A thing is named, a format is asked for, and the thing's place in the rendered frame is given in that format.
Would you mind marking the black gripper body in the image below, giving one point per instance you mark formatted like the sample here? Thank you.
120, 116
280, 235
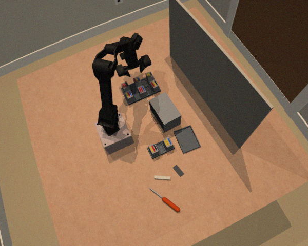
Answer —
143, 61

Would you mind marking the red-handled screwdriver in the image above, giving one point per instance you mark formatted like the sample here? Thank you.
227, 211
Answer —
168, 202

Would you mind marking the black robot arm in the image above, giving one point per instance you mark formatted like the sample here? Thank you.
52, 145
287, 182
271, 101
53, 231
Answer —
104, 71

